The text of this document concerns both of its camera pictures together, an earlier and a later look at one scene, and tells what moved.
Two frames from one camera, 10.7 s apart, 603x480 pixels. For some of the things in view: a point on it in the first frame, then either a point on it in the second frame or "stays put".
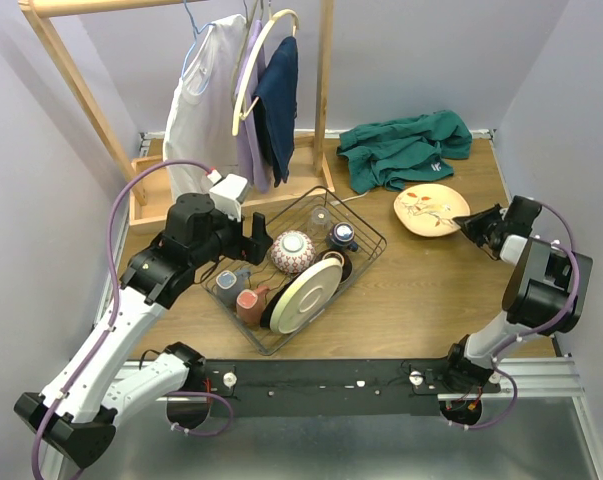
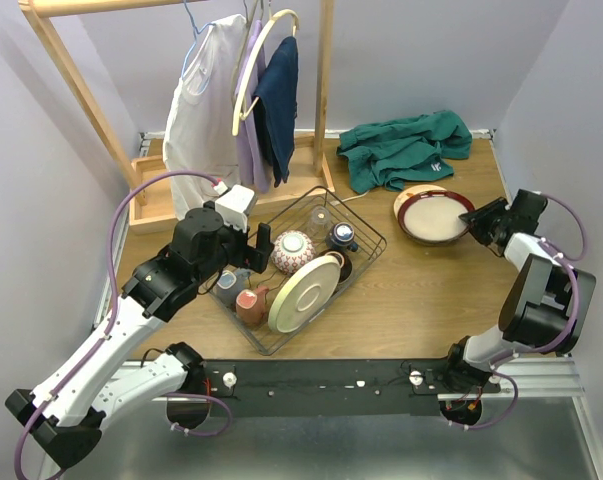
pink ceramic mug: [250, 304] stays put
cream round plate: [306, 297] stays put
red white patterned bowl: [293, 251] stays put
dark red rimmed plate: [265, 322] -> [433, 217]
